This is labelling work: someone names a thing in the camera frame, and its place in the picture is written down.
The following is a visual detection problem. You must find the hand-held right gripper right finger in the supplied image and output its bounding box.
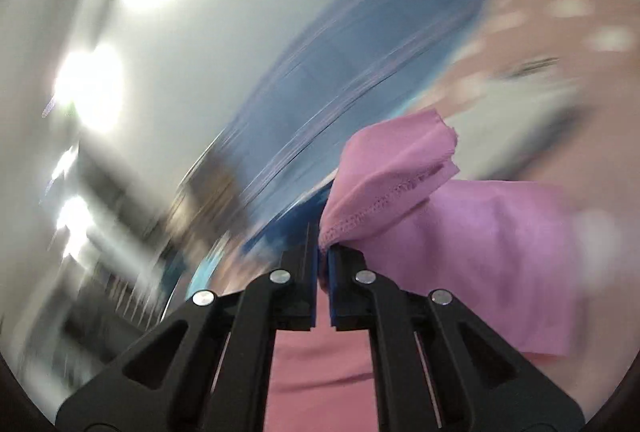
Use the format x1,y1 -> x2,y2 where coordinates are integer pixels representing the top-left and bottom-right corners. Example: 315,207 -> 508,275
327,246 -> 586,432

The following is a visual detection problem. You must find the grey folded garment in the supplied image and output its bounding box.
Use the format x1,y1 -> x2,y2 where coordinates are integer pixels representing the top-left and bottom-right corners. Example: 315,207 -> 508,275
425,56 -> 596,147

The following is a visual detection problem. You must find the blue plaid blanket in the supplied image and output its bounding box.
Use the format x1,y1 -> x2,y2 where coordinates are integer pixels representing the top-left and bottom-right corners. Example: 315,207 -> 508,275
190,0 -> 493,257

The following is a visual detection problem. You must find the pink polka dot blanket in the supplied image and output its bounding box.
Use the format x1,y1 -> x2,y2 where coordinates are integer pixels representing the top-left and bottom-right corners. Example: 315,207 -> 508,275
220,0 -> 640,432

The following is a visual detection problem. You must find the pink small garment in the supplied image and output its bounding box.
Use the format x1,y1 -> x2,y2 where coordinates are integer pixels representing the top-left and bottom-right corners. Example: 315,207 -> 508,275
319,108 -> 581,358

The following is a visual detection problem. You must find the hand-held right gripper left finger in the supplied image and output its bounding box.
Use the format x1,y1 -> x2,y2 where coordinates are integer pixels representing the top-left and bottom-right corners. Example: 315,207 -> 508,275
55,221 -> 321,432

